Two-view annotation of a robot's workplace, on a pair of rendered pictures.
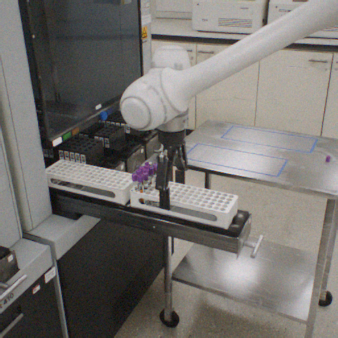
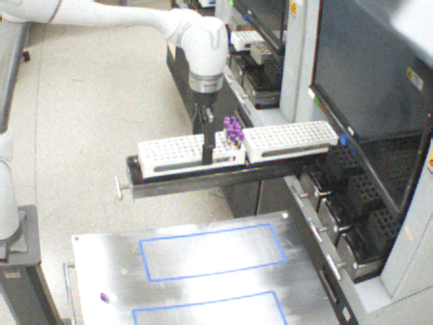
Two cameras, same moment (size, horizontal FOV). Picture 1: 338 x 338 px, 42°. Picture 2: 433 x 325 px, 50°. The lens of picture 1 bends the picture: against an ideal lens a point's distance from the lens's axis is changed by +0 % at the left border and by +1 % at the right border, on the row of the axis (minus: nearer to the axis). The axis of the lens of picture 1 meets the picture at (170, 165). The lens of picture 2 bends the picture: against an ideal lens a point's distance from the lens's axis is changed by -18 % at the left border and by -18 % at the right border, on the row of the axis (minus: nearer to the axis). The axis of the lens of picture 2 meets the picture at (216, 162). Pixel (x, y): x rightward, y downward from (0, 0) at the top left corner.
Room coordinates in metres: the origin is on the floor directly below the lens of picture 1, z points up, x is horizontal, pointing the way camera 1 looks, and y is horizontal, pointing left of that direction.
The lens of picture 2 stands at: (2.04, -0.85, 1.82)
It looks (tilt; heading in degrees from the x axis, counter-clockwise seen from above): 39 degrees down; 136
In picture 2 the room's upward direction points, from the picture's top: 4 degrees clockwise
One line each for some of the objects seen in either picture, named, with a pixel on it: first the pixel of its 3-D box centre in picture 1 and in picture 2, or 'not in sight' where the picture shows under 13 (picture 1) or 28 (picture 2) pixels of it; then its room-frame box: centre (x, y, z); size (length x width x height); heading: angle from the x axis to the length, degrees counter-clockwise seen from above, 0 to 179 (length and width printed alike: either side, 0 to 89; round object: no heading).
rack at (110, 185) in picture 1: (90, 182); (291, 141); (1.20, 0.25, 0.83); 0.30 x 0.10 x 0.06; 65
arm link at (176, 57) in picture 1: (169, 78); (206, 42); (1.07, 0.00, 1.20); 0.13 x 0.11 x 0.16; 161
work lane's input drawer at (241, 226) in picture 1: (142, 208); (234, 163); (1.12, 0.09, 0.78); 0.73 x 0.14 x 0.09; 65
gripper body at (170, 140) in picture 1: (171, 143); (204, 101); (1.08, 0.00, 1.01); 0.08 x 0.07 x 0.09; 155
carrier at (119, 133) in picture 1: (115, 138); (358, 196); (1.52, 0.21, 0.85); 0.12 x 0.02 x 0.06; 154
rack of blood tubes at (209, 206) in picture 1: (183, 202); (190, 155); (1.07, -0.03, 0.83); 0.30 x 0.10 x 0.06; 65
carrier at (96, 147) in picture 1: (92, 154); (336, 163); (1.38, 0.27, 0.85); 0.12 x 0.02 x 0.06; 156
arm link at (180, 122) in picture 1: (171, 117); (206, 77); (1.08, 0.00, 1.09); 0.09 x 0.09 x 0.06
